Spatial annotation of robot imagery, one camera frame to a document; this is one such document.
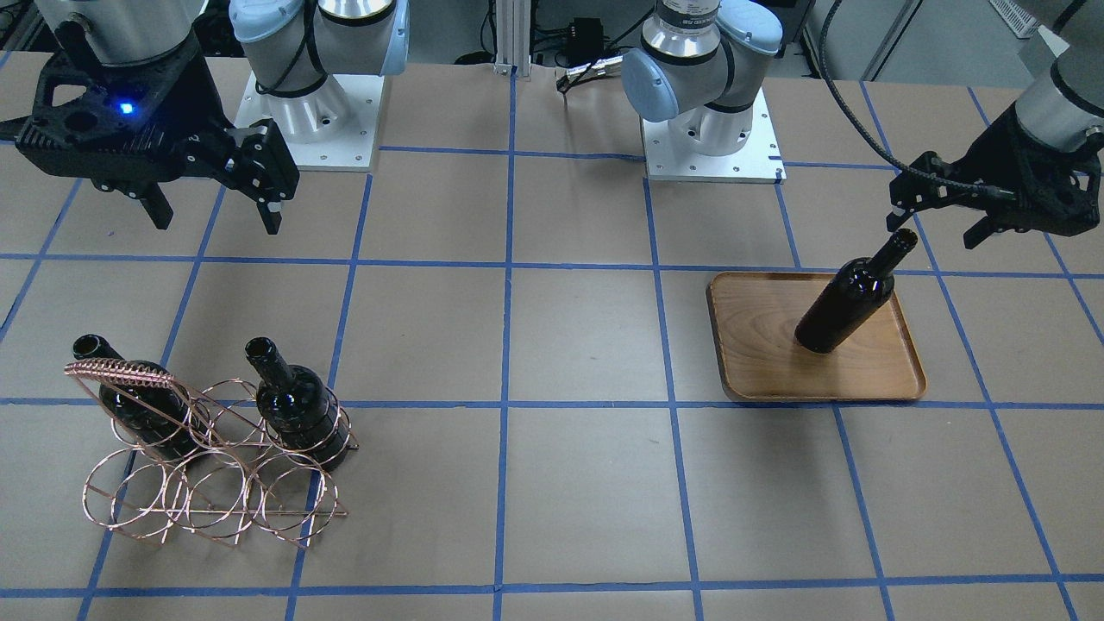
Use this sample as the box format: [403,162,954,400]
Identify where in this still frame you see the aluminium frame post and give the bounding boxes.
[492,0,535,78]

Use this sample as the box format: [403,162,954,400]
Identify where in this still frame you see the black braided cable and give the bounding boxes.
[818,0,1010,201]

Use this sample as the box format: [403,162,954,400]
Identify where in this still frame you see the dark wine bottle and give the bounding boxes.
[795,228,919,354]
[245,336,348,472]
[98,382,201,465]

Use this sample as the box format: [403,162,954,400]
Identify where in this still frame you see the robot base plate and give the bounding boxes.
[234,74,389,173]
[640,88,787,185]

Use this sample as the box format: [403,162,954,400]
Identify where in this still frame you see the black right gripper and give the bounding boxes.
[3,34,300,235]

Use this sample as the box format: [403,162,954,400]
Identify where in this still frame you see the black power adapter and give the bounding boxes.
[564,15,605,66]

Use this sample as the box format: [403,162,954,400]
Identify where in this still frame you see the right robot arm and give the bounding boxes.
[3,1,787,235]

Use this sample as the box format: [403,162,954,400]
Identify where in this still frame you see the wooden tray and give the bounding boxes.
[705,271,928,402]

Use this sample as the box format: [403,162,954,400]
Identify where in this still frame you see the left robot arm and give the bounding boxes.
[887,1,1103,250]

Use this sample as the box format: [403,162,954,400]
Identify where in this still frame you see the copper wire bottle basket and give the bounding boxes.
[66,358,348,549]

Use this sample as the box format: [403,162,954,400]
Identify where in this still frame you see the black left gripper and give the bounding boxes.
[887,109,1101,250]

